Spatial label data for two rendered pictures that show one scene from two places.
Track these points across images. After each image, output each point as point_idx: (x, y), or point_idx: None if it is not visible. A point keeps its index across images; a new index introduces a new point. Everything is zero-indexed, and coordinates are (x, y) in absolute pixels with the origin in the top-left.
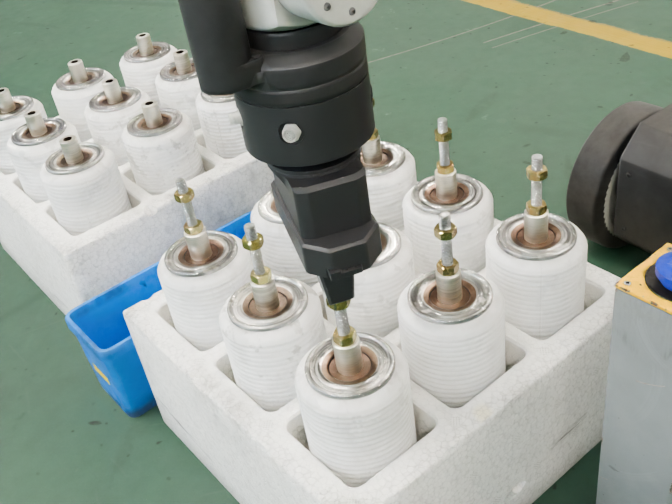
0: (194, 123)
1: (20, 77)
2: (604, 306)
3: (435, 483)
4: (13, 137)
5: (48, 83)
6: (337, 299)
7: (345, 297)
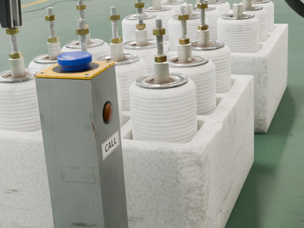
0: None
1: (288, 36)
2: (169, 145)
3: (7, 153)
4: (146, 7)
5: (293, 41)
6: (2, 24)
7: (4, 25)
